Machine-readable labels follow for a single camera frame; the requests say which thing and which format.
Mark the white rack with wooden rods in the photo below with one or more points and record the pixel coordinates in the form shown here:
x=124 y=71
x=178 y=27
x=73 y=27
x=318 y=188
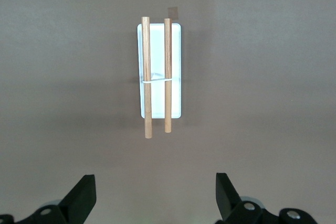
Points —
x=160 y=51

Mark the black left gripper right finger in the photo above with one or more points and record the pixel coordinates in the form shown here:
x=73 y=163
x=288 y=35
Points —
x=228 y=203

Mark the brown tape square marker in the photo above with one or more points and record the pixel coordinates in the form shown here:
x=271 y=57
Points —
x=173 y=12

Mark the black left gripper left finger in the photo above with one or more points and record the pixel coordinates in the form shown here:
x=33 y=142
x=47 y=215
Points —
x=76 y=203

